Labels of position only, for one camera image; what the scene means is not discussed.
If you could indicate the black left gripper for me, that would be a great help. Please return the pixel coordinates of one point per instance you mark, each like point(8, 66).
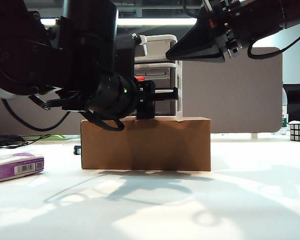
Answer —
point(145, 105)

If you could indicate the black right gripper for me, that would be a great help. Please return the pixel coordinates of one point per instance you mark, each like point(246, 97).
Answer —
point(227, 32)

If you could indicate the purple white napkin pack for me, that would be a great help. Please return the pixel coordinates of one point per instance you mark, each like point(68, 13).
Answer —
point(12, 167)

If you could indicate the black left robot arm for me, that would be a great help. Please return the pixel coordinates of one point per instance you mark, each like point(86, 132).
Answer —
point(65, 62)

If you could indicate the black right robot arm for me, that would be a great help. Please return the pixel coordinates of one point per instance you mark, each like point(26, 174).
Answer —
point(265, 15)

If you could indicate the ceiling light strip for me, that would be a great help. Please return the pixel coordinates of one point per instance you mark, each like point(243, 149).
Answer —
point(152, 21)

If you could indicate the brown cardboard box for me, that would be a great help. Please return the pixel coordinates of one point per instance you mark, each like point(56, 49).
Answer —
point(145, 145)

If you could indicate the grey desk partition panel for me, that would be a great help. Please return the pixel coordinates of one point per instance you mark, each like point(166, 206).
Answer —
point(235, 95)

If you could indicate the white partition foot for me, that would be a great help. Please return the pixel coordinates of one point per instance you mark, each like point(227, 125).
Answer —
point(254, 135)

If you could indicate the small black blue gadget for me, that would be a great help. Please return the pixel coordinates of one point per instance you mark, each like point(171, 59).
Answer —
point(77, 150)

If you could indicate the small green item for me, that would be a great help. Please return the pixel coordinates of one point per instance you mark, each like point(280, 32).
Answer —
point(57, 136)

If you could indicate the clear plastic bottle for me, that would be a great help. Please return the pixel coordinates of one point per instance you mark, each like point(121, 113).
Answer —
point(284, 122)

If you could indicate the black flat desk device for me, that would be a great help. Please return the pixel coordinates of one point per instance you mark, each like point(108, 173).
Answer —
point(2, 139)

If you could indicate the white plastic drawer cabinet frame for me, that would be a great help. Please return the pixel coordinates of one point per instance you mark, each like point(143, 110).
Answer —
point(179, 100)

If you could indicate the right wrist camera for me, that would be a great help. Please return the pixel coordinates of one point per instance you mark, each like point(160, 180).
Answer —
point(220, 5)

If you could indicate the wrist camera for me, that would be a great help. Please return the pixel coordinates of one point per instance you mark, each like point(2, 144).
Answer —
point(126, 57)
point(220, 5)

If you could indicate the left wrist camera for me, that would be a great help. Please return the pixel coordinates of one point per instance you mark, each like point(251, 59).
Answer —
point(126, 57)

